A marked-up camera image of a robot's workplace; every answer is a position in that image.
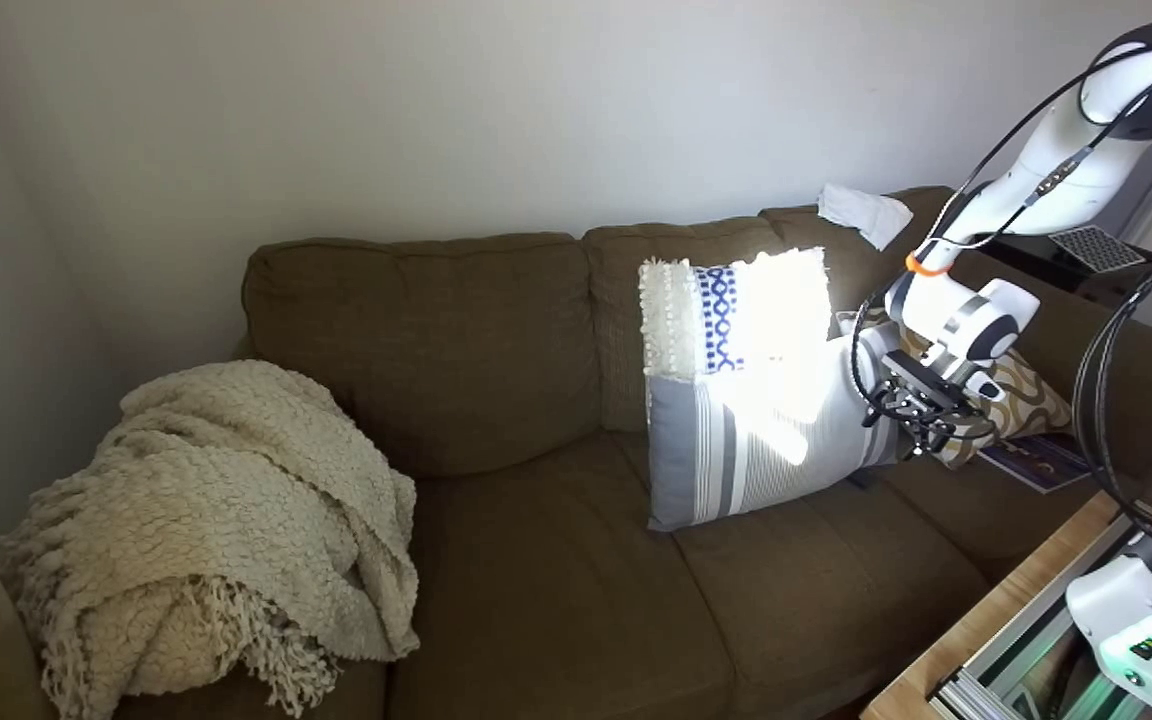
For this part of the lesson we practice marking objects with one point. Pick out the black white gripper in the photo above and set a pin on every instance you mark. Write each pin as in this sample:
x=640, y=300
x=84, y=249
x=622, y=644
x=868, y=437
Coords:
x=940, y=368

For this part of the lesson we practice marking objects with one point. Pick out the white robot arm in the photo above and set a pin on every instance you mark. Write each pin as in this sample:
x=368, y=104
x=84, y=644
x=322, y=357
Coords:
x=1086, y=143

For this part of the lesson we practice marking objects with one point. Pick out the yellow grey wavy pillow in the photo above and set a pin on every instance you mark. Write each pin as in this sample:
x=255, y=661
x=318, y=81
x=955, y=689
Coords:
x=1029, y=405

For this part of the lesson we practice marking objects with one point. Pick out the dark magazine on cushion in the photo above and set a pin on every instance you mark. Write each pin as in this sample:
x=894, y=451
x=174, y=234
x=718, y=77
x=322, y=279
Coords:
x=1042, y=462

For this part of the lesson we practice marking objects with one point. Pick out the white blue textured pillow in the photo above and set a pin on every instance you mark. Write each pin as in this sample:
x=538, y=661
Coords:
x=735, y=318

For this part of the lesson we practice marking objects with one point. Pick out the grey white striped pillow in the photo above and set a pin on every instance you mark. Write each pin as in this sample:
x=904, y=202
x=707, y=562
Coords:
x=726, y=446

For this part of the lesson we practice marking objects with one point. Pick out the white paper on sofa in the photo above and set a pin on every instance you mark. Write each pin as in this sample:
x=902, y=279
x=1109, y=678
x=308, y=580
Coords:
x=873, y=218

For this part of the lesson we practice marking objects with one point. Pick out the dark side table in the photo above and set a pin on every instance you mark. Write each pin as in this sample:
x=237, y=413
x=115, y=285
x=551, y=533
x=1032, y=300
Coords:
x=1047, y=260

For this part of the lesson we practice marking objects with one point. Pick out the tablet on side table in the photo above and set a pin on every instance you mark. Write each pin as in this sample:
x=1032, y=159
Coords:
x=1098, y=249

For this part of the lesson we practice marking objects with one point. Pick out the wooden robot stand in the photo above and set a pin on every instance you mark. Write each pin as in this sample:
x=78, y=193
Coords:
x=1014, y=655

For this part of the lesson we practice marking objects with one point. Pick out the brown fabric sofa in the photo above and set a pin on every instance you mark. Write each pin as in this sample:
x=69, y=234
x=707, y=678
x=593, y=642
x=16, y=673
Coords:
x=504, y=380

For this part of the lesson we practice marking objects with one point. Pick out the cream knitted throw blanket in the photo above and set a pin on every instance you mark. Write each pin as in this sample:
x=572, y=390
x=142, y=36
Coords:
x=228, y=523

